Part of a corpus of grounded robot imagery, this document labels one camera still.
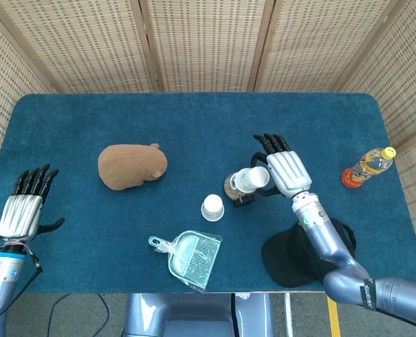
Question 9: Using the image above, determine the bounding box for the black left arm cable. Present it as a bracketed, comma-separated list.
[0, 245, 43, 329]

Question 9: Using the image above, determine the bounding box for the dark floor cable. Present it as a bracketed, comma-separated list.
[46, 293, 110, 337]

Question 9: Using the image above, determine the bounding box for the black baseball cap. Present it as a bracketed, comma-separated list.
[262, 217, 357, 288]

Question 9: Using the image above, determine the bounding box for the yellow floor tape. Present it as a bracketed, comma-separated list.
[326, 298, 342, 337]

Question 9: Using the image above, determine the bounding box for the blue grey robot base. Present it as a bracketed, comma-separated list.
[122, 293, 275, 337]

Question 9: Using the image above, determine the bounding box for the glass jar with black base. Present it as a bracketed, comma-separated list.
[223, 170, 257, 208]

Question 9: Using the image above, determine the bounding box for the clear packaged dustpan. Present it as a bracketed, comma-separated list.
[148, 230, 224, 294]

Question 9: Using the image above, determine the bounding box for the blue table mat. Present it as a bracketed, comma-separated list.
[0, 93, 416, 294]

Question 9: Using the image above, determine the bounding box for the white table leg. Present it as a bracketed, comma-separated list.
[283, 292, 295, 337]

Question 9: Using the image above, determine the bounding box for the brown plush toy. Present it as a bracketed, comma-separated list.
[98, 143, 169, 192]

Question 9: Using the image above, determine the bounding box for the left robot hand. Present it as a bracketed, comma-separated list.
[0, 164, 66, 244]

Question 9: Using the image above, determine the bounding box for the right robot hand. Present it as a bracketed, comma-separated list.
[250, 133, 313, 199]

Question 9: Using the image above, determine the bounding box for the yellow capped drink bottle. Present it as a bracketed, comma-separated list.
[340, 146, 397, 189]

